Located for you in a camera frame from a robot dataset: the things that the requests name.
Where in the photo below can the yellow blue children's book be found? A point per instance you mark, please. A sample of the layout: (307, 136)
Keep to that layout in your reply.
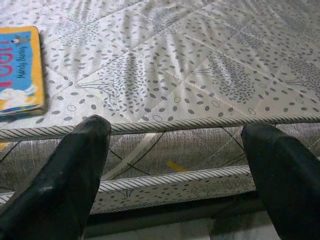
(17, 75)

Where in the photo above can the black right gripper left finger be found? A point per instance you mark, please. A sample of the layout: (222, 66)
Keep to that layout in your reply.
(57, 190)

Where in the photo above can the yellow mattress tag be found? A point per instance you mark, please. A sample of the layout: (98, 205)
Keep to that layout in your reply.
(176, 166)

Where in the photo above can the patterned white mattress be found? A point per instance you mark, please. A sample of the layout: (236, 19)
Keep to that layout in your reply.
(175, 62)

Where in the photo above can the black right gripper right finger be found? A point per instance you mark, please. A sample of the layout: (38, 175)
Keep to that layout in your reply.
(290, 190)

